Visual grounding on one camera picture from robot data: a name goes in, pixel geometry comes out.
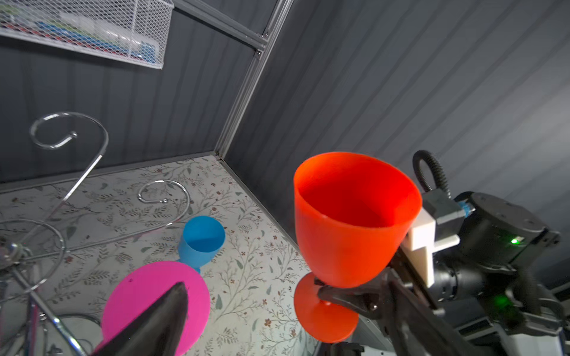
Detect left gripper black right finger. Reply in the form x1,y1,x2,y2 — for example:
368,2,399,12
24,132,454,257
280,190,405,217
384,271,476,355

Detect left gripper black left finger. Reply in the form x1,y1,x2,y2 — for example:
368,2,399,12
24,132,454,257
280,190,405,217
94,282,188,355

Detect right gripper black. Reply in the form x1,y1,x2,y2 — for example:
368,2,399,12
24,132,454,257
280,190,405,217
317,249,485,320

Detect pink wine glass front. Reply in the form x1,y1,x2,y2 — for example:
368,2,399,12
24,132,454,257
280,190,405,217
94,261,210,355

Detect red wine glass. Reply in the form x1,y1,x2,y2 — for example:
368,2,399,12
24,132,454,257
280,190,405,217
293,152,422,344

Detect blue wine glass back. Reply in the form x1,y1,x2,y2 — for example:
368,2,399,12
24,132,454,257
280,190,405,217
178,216,226,273

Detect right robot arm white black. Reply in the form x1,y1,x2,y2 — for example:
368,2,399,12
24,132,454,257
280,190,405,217
309,188,569,355

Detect items in white basket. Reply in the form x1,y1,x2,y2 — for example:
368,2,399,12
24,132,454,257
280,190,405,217
0,4,160,63

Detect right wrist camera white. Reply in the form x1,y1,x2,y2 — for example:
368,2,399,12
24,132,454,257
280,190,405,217
401,189,475,287

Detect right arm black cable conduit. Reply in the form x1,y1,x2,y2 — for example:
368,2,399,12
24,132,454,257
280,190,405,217
411,150,453,199

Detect white mesh wall basket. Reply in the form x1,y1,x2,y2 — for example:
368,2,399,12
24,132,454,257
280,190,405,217
0,0,175,71

